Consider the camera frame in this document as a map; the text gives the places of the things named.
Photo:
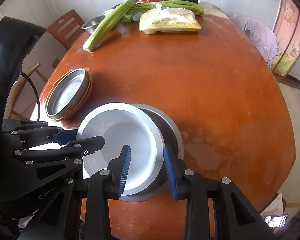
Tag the white paper leaflet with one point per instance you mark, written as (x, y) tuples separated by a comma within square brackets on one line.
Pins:
[(273, 205)]

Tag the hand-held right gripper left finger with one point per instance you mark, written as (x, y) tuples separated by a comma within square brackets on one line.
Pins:
[(123, 172)]

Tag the smartphone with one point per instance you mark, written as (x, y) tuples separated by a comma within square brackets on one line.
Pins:
[(276, 220)]

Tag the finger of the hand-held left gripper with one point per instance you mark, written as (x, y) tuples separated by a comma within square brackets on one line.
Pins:
[(90, 146), (65, 136)]

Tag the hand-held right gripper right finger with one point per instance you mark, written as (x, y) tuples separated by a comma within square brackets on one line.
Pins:
[(168, 172)]

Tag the red packet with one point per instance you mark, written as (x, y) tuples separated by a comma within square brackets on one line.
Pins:
[(152, 0)]

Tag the stainless steel basin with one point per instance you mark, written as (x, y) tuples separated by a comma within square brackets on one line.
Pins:
[(92, 26)]

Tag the slatted wooden chair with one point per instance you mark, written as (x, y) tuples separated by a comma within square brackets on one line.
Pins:
[(65, 30)]

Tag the long green celery bunch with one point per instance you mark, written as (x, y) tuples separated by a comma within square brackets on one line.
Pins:
[(102, 30)]

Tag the white and red paper bowl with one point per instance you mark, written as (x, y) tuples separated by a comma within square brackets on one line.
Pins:
[(127, 140)]

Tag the curved-back wooden chair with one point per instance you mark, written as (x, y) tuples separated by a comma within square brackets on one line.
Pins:
[(27, 76)]

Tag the tied green celery bunch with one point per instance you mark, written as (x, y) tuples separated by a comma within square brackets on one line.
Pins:
[(180, 5)]

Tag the yellow shell-shaped plate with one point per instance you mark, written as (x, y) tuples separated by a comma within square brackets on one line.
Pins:
[(88, 82)]

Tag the wall socket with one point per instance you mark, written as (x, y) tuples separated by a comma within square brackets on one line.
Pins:
[(55, 62)]

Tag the purple cloth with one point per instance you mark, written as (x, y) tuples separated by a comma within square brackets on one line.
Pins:
[(257, 37)]

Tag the yellow plastic food bag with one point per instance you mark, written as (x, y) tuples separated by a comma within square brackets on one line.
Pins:
[(165, 22)]

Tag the large stainless steel bowl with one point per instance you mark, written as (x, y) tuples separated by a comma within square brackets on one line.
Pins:
[(172, 135)]

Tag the stainless steel plate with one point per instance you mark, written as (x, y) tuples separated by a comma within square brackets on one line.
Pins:
[(65, 92)]

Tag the pink cartoon print wardrobe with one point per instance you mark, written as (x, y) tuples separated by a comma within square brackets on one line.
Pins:
[(292, 37)]

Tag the white foam fruit net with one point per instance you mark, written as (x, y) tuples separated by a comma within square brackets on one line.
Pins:
[(138, 17)]

